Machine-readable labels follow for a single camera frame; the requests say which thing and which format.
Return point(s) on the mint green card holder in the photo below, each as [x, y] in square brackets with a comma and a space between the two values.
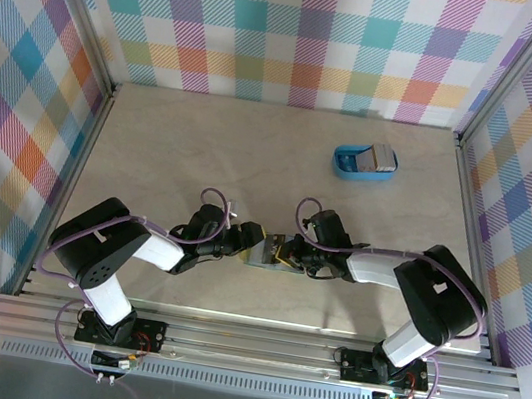
[261, 262]

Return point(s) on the blue plastic tray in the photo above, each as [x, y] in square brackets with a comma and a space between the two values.
[351, 175]

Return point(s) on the stack of cards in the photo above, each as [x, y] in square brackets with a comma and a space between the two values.
[378, 159]

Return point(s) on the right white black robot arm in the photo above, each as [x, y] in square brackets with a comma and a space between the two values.
[371, 269]

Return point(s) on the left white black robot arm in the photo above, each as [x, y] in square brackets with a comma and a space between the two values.
[158, 253]

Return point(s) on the long aluminium mounting rail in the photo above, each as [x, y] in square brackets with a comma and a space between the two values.
[246, 353]

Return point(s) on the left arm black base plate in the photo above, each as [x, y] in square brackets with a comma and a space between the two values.
[156, 334]

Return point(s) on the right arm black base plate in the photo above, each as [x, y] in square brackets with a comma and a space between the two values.
[351, 367]

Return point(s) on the aluminium side rail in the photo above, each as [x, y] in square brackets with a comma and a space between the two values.
[474, 242]
[64, 193]

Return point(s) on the aluminium corner post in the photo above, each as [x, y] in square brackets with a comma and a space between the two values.
[80, 10]
[514, 72]

